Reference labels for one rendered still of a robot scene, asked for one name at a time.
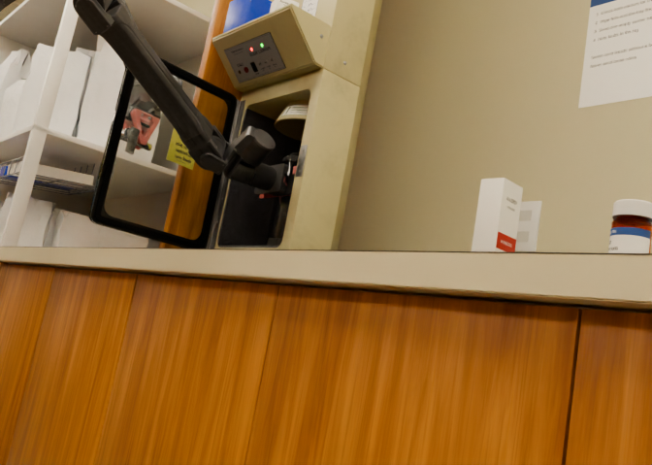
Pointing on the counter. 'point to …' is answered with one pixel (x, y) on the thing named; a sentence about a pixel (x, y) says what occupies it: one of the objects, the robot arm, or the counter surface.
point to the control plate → (237, 55)
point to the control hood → (309, 35)
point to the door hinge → (224, 180)
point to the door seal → (114, 155)
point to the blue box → (245, 10)
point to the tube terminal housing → (324, 104)
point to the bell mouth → (293, 119)
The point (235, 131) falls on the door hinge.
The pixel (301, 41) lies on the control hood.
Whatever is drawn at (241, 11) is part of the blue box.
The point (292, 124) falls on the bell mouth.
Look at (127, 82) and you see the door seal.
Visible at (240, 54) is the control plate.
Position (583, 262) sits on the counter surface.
